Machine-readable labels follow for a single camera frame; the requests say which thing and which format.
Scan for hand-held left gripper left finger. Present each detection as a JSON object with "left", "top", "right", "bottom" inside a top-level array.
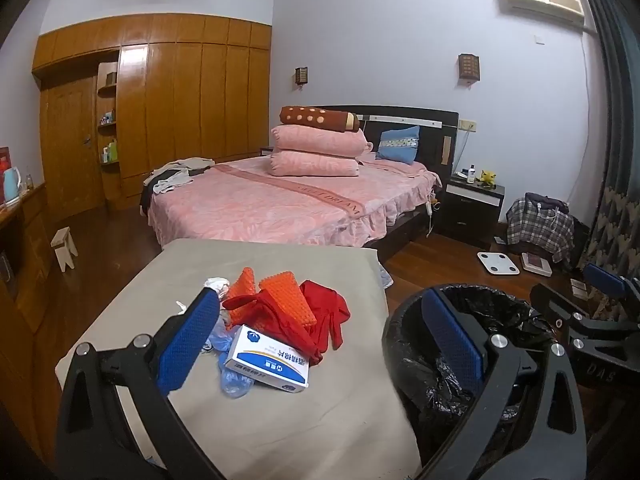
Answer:
[{"left": 55, "top": 286, "right": 223, "bottom": 480}]

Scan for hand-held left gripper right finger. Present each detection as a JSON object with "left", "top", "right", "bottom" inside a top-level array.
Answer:
[{"left": 421, "top": 288, "right": 589, "bottom": 480}]

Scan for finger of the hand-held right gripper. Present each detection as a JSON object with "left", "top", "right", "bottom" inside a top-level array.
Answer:
[
  {"left": 530, "top": 283, "right": 592, "bottom": 334},
  {"left": 584, "top": 262, "right": 640, "bottom": 320}
]

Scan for black lined trash bin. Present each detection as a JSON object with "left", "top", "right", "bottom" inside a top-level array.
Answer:
[{"left": 400, "top": 285, "right": 566, "bottom": 466}]

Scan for white tissue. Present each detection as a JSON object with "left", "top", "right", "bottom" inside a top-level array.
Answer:
[{"left": 202, "top": 276, "right": 231, "bottom": 302}]

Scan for translucent blue plastic cover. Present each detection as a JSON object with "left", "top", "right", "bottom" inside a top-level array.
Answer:
[{"left": 202, "top": 310, "right": 256, "bottom": 400}]

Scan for white and blue box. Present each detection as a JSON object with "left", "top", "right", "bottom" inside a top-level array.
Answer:
[{"left": 225, "top": 324, "right": 310, "bottom": 392}]

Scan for scale with dark red centre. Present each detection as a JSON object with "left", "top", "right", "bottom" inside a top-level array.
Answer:
[{"left": 520, "top": 252, "right": 553, "bottom": 277}]

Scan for white bathroom scale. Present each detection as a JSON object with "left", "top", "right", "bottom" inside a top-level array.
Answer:
[{"left": 476, "top": 251, "right": 521, "bottom": 276}]

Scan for plaid cloth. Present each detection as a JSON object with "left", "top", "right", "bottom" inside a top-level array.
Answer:
[{"left": 506, "top": 199, "right": 575, "bottom": 264}]

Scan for dark hoodie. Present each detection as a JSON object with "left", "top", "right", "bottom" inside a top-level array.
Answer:
[{"left": 525, "top": 192, "right": 571, "bottom": 212}]

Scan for dark nightstand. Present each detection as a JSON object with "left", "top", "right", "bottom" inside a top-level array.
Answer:
[{"left": 435, "top": 172, "right": 506, "bottom": 247}]

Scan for dark garment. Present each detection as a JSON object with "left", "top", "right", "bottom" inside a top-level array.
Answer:
[{"left": 140, "top": 180, "right": 159, "bottom": 217}]

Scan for bed with pink cover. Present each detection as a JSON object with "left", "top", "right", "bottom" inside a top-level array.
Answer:
[{"left": 147, "top": 152, "right": 443, "bottom": 249}]

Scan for small wooden stool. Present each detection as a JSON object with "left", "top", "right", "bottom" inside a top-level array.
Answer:
[{"left": 51, "top": 226, "right": 79, "bottom": 272}]

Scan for light crumpled clothes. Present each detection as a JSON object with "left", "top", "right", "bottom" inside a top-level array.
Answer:
[{"left": 142, "top": 157, "right": 216, "bottom": 196}]

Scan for grey patterned curtain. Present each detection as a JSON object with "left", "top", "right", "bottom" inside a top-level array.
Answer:
[{"left": 574, "top": 0, "right": 640, "bottom": 283}]

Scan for blue cushion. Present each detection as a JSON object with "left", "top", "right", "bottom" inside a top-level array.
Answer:
[{"left": 375, "top": 125, "right": 421, "bottom": 165}]

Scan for lower pink pillow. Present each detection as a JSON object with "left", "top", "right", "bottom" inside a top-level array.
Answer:
[{"left": 270, "top": 149, "right": 361, "bottom": 178}]

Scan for pink pillow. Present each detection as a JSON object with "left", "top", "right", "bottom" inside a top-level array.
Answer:
[
  {"left": 271, "top": 125, "right": 369, "bottom": 161},
  {"left": 270, "top": 149, "right": 361, "bottom": 178}
]

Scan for wooden door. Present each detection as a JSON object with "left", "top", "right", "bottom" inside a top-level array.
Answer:
[{"left": 40, "top": 77, "right": 108, "bottom": 222}]

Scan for light blue kettle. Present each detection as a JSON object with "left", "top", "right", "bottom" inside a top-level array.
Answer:
[{"left": 4, "top": 166, "right": 24, "bottom": 205}]

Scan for upper pink pillow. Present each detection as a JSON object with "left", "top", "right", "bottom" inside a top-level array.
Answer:
[{"left": 271, "top": 125, "right": 369, "bottom": 161}]

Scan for wooden wardrobe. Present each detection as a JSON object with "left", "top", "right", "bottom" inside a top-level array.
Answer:
[{"left": 31, "top": 14, "right": 273, "bottom": 197}]

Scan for brown dotted bolster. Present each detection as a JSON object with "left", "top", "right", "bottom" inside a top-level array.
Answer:
[{"left": 279, "top": 106, "right": 362, "bottom": 134}]

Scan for cream air conditioner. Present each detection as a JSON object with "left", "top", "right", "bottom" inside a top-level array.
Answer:
[{"left": 501, "top": 0, "right": 586, "bottom": 29}]

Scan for dark bed frame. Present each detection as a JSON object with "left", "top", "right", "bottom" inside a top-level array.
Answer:
[{"left": 312, "top": 105, "right": 460, "bottom": 261}]

